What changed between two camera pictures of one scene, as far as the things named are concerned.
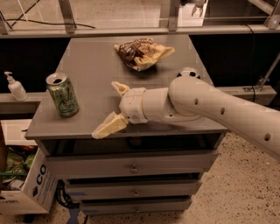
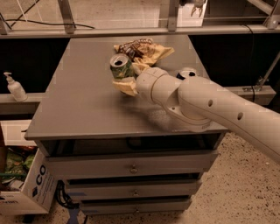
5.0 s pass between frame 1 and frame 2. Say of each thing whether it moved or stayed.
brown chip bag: stayed
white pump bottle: stayed
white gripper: moved
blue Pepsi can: stayed
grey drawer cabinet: stayed
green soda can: moved
